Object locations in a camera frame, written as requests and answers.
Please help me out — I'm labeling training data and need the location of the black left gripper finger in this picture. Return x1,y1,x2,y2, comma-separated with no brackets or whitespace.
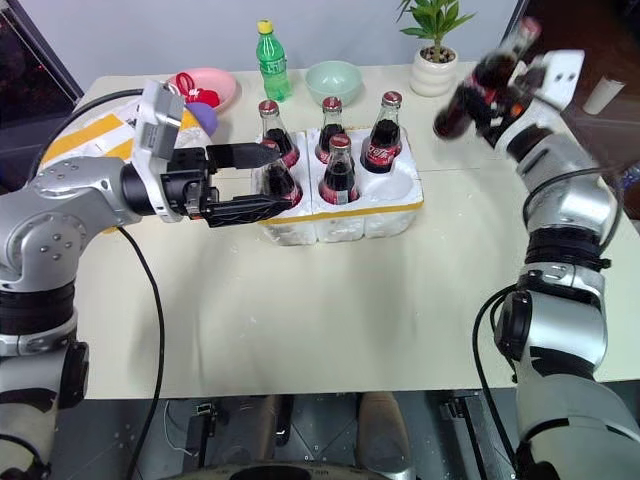
206,142,284,172
203,192,303,230

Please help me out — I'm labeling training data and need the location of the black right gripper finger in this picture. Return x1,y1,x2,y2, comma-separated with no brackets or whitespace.
466,89,501,132
518,61,549,88

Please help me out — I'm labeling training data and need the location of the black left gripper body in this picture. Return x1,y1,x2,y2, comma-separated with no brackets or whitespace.
160,147,221,222

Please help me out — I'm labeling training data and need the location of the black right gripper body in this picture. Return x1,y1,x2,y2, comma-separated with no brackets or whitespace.
478,74,539,149

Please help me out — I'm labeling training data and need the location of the glass cola bottle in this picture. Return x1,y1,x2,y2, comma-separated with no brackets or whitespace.
251,139,305,207
360,91,404,175
432,17,544,142
318,133,361,206
257,99,301,169
314,96,352,164

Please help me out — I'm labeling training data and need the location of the white box with yellow tape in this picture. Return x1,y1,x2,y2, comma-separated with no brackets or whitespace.
39,97,212,174

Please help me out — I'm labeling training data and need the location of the white styrofoam bottle crate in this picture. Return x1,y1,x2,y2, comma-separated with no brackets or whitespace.
253,124,426,247

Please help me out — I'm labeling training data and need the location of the purple ball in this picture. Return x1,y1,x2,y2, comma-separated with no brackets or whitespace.
186,101,220,137

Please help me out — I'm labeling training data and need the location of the white ribbed plant pot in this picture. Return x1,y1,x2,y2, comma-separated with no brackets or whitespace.
409,44,460,98

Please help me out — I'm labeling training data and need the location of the small red toy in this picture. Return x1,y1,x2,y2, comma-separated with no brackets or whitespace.
186,87,223,109

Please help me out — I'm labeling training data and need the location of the white cylinder roll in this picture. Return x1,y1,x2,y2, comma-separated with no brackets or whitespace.
581,76,627,116

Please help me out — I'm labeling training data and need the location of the pink bowl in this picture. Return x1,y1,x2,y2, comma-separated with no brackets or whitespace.
166,67,239,115

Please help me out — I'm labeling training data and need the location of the green soda bottle yellow cap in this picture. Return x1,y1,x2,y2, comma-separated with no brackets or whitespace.
255,19,294,104

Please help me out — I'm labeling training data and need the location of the green leafy plant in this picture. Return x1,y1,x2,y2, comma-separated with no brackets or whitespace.
397,0,477,62

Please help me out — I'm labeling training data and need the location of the mint green bowl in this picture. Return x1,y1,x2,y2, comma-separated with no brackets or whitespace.
305,60,364,108

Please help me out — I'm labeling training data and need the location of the cream tablecloth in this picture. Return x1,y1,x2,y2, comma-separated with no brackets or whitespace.
37,61,640,401

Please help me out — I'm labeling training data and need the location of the blue patterned object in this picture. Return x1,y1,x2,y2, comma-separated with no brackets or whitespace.
616,166,640,222

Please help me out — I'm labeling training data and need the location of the black narrow shape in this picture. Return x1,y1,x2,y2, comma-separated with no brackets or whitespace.
271,394,295,449

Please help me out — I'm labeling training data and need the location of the brown rounded shape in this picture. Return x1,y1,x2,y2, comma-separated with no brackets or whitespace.
356,391,414,474

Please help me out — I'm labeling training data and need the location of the dark rounded shape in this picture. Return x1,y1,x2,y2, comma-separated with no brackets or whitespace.
197,459,419,480

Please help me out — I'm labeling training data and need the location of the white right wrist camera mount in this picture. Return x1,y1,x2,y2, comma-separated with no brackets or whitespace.
541,48,586,109

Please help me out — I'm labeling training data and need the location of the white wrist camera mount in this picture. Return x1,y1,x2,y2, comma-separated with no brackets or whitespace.
541,48,586,109
130,79,187,224

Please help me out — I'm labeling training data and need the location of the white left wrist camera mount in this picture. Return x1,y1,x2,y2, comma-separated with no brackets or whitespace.
130,79,187,224

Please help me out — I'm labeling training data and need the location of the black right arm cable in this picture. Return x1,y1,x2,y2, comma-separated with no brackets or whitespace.
471,164,626,454

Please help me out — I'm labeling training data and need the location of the thin white wire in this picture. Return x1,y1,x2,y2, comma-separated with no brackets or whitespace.
163,398,202,457

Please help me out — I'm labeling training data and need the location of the dark metal frame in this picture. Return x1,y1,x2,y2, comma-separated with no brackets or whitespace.
438,391,520,480

